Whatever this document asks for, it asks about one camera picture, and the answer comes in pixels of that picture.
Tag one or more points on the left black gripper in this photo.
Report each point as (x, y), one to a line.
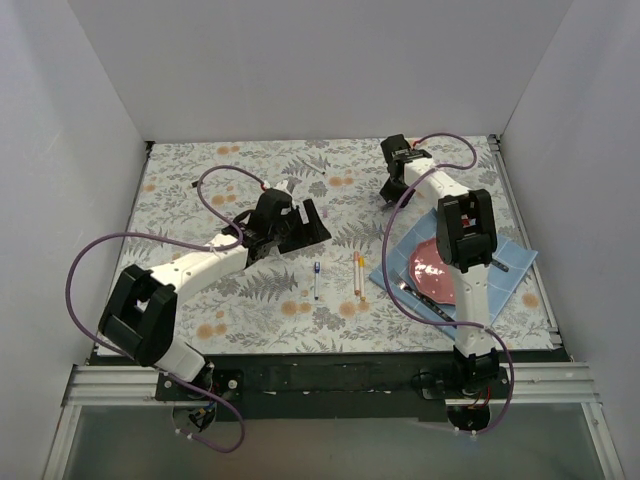
(298, 228)

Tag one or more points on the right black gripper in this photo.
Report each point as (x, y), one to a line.
(395, 185)

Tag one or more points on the blue marker pen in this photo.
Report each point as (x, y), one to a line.
(316, 286)

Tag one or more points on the yellow marker pen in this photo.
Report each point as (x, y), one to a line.
(361, 278)

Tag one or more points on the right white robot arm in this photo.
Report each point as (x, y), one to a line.
(466, 241)

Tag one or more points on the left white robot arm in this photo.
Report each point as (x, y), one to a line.
(140, 315)

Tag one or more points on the pink dotted plate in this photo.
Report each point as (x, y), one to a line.
(430, 274)

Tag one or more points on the blue checked cloth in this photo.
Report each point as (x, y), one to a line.
(515, 308)

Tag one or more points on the black handled fork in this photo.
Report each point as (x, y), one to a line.
(423, 299)

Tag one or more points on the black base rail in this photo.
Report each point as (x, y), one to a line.
(339, 385)

